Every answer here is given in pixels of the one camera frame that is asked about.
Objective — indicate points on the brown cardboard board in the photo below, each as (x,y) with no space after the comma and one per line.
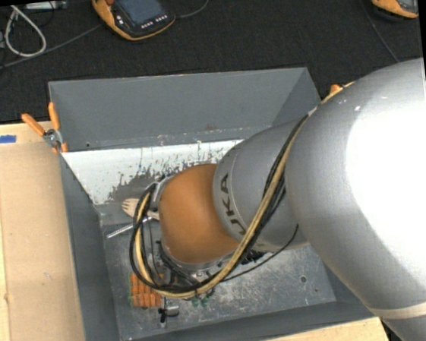
(34,243)

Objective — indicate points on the silver metal utensil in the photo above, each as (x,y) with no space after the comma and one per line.
(120,230)

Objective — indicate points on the grey metal bin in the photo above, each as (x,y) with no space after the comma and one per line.
(175,105)

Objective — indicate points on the orange and green scrub sponge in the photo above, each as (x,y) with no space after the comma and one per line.
(141,292)

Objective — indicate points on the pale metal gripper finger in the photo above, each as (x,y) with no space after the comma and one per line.
(172,311)

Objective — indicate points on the pale wooden fork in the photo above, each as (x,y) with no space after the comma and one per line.
(131,206)

